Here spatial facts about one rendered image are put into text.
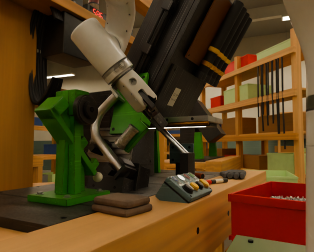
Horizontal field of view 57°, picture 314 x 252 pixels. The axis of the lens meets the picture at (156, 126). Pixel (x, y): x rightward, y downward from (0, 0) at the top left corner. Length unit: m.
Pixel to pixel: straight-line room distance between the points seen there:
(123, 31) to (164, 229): 0.53
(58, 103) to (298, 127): 2.92
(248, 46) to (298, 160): 7.36
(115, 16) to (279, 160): 3.04
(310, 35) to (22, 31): 0.95
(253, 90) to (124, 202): 3.71
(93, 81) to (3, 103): 11.19
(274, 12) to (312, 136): 8.14
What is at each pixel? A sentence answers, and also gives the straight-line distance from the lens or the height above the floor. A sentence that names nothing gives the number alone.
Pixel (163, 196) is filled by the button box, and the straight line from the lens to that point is 0.72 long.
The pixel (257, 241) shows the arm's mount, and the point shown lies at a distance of 0.50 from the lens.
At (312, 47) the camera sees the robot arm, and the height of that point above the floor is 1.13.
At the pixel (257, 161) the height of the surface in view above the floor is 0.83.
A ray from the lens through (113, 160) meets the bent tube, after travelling 0.88.
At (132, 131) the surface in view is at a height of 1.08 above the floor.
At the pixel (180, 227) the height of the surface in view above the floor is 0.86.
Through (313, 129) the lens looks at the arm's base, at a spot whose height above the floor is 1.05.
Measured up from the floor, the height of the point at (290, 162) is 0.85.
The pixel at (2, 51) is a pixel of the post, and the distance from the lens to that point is 1.06.
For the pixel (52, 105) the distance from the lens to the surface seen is 0.70.
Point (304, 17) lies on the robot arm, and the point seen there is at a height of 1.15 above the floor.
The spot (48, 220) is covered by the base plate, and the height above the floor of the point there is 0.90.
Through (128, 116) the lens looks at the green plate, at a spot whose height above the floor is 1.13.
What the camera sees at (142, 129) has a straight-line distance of 0.89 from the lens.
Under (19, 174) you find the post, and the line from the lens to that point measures 1.07.
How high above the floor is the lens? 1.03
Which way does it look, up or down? 4 degrees up
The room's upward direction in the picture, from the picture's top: straight up
